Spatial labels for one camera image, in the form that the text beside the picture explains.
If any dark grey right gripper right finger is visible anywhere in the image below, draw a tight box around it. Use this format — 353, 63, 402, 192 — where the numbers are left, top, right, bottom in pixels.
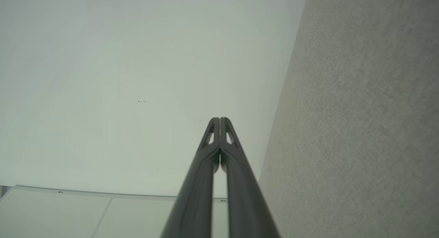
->
220, 117, 281, 238

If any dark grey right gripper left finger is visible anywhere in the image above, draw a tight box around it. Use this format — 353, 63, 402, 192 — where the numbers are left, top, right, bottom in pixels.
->
161, 117, 220, 238

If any grey fabric sofa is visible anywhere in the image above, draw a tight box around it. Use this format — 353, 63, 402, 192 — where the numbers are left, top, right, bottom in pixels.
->
259, 0, 439, 238

